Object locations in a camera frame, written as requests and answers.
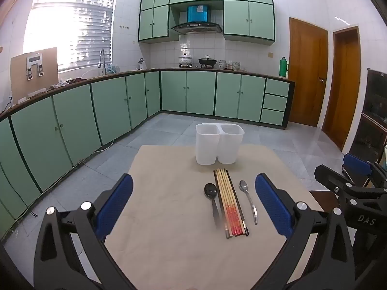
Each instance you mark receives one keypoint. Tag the wooden door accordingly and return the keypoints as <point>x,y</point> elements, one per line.
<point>307,72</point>
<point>343,87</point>

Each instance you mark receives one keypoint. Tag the silver metal spoon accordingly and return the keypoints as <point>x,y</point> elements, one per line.
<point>243,185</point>

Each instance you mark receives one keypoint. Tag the window with blinds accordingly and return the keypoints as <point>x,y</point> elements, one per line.
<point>69,24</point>

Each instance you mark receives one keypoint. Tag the white cooking pot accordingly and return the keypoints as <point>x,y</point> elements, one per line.
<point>184,60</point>

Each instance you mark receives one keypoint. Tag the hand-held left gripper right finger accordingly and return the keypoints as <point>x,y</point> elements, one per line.
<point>272,205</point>

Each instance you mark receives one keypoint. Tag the green base cabinets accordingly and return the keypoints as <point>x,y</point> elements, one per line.
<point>199,93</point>

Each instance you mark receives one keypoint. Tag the white two-compartment utensil holder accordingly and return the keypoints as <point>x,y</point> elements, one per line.
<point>219,143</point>

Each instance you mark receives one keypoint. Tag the red-tipped wooden chopstick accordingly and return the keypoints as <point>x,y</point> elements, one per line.
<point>227,202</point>
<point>233,202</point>
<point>224,202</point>
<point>230,202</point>

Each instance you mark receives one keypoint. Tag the black wok with lid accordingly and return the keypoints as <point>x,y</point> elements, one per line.
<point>207,61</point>

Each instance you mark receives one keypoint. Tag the green thermos flask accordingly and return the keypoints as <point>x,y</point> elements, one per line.
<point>283,66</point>

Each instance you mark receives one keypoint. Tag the black spoon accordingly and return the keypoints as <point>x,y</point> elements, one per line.
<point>210,189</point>

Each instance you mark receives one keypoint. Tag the chrome kitchen faucet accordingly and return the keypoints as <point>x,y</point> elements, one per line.
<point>102,62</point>

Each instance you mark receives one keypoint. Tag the patterned jar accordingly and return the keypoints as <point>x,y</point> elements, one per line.
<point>236,65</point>

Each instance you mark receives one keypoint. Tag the dark wooden display cabinet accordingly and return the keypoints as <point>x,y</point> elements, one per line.
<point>375,111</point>

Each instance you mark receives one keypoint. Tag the brown cardboard sheet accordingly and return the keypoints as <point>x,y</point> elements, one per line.
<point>50,69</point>

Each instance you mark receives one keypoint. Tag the green wall cabinets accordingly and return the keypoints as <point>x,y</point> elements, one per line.
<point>248,15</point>

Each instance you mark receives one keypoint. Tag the bundle of chopsticks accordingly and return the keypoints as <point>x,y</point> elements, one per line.
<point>236,202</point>

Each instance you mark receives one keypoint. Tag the rags on counter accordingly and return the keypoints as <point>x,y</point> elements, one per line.
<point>65,82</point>

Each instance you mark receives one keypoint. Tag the beige table cloth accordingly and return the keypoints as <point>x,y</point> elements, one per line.
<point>169,187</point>

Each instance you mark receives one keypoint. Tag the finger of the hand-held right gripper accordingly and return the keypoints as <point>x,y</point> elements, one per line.
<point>356,163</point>
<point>329,175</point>

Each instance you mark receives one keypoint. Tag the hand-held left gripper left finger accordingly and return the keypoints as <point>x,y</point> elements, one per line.
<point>116,202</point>

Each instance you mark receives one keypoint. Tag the range hood with blue wrap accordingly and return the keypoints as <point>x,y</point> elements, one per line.
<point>198,13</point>

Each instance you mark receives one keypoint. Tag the white plastic bracket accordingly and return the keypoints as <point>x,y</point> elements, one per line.
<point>34,65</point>

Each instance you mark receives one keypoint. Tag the bottles beside faucet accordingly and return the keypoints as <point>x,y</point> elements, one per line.
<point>113,68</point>

